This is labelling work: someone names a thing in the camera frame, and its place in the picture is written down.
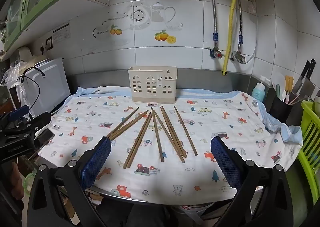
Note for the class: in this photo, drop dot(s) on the white printed cloth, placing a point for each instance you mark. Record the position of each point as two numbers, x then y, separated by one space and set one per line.
162 179

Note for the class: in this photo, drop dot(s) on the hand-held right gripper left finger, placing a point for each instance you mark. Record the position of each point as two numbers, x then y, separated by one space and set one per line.
96 162

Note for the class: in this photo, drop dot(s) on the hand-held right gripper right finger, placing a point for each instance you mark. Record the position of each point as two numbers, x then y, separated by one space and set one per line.
225 164

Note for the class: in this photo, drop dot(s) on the clear plastic bag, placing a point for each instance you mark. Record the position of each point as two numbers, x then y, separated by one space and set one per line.
12 71

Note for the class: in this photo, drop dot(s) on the yellow bottle brush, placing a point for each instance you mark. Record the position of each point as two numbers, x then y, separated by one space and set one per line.
288 83

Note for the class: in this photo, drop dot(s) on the white microwave oven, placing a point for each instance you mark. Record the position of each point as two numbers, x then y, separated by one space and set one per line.
50 84

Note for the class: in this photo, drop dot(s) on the black utensil cup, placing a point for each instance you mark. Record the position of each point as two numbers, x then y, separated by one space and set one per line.
280 110

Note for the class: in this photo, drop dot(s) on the green plastic dish rack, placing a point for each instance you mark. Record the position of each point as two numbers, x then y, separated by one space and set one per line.
310 127

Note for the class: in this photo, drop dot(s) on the group of wooden chopsticks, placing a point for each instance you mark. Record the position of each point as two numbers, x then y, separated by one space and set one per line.
140 137

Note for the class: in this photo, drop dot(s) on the printed wall label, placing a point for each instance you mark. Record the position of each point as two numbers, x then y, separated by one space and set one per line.
61 34

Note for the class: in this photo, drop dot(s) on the person's left hand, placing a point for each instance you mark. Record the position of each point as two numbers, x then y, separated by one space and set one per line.
16 179

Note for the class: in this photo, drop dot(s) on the beige plastic utensil holder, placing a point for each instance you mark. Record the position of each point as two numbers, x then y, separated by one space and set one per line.
140 74

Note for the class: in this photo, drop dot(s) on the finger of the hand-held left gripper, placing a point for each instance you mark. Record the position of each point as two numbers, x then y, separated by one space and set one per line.
18 112
41 119

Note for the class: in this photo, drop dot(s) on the steel water valve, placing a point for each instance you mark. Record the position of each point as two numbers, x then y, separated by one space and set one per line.
240 57

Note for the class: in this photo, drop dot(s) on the black wall socket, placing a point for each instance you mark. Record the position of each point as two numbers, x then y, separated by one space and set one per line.
49 43

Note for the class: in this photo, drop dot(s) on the teal pump bottle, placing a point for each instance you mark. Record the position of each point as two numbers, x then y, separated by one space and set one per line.
257 93

